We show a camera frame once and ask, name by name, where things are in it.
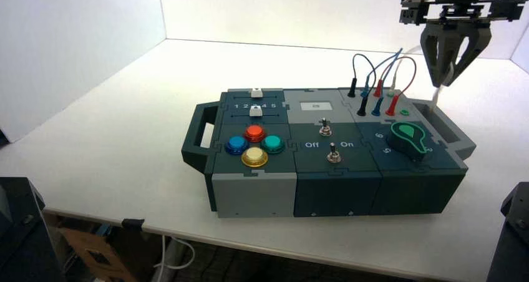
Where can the black table clamp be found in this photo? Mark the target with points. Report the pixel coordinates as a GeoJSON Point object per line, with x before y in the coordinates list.
{"type": "Point", "coordinates": [133, 223]}

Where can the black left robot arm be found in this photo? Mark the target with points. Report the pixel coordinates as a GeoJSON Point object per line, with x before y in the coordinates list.
{"type": "Point", "coordinates": [20, 239]}

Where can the metal toggle switch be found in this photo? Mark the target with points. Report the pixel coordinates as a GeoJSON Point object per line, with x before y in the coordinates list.
{"type": "Point", "coordinates": [333, 155]}
{"type": "Point", "coordinates": [325, 128]}

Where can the green push button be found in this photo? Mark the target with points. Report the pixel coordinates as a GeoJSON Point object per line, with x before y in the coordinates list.
{"type": "Point", "coordinates": [272, 143]}

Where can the small grey display screen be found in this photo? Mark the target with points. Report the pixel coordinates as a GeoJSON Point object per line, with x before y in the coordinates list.
{"type": "Point", "coordinates": [316, 106]}

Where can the green black rotary knob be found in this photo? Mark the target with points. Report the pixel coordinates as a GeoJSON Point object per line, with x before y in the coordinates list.
{"type": "Point", "coordinates": [406, 139]}

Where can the blue push button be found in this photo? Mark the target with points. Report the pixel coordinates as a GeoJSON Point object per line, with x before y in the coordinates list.
{"type": "Point", "coordinates": [236, 145]}

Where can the brown cardboard box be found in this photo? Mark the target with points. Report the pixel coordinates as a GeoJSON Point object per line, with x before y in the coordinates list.
{"type": "Point", "coordinates": [95, 251]}

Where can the red push button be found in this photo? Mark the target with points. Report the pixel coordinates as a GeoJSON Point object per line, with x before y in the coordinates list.
{"type": "Point", "coordinates": [255, 133]}

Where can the yellow push button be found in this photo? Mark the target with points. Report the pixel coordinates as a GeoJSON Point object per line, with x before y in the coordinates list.
{"type": "Point", "coordinates": [254, 157]}

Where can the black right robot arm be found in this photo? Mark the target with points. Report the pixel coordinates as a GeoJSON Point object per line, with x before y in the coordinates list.
{"type": "Point", "coordinates": [512, 247]}

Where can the dark green grey task box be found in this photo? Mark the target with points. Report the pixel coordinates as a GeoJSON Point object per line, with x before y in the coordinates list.
{"type": "Point", "coordinates": [334, 189]}

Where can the white slider knob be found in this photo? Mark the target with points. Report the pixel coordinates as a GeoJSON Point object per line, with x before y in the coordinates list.
{"type": "Point", "coordinates": [256, 112]}
{"type": "Point", "coordinates": [257, 93]}

